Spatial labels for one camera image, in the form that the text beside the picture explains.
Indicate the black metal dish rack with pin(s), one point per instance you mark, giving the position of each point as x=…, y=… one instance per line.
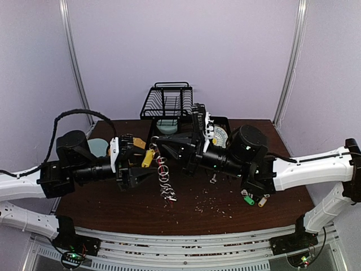
x=168, y=100

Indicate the teal ceramic bowl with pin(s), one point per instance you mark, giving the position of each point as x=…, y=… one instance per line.
x=167, y=126

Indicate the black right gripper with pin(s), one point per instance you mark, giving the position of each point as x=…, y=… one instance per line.
x=196, y=151

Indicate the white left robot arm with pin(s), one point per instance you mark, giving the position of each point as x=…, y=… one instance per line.
x=22, y=185

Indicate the aluminium frame post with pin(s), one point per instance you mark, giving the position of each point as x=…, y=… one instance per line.
x=293, y=58
x=64, y=14

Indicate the right aluminium frame post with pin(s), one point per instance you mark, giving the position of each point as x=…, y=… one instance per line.
x=293, y=58

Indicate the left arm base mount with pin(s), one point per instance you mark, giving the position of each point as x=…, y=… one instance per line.
x=73, y=247

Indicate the yellow key tag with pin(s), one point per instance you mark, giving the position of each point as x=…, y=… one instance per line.
x=148, y=158

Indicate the yellow polka dot plate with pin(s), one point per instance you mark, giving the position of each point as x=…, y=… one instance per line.
x=138, y=142

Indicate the loose silver key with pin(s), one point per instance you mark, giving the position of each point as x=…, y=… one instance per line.
x=213, y=180

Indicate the large keyring with red grip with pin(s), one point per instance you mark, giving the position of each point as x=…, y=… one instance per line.
x=166, y=190

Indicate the metal table edge rail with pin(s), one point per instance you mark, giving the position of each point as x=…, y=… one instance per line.
x=237, y=251

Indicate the bunch of tagged keys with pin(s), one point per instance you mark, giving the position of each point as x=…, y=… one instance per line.
x=253, y=200

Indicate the left aluminium frame post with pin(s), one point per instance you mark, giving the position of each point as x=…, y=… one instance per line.
x=64, y=14

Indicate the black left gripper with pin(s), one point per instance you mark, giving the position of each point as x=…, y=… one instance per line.
x=132, y=180

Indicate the light blue flower plate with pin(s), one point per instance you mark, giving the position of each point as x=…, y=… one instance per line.
x=98, y=147

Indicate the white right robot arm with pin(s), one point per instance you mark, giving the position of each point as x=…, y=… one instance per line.
x=341, y=166

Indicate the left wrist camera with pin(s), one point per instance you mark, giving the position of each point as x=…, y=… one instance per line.
x=119, y=149

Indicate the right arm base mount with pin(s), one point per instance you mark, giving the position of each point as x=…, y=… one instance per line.
x=300, y=239

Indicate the yellow blue patterned bowl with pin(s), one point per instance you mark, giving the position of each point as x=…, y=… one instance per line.
x=220, y=137

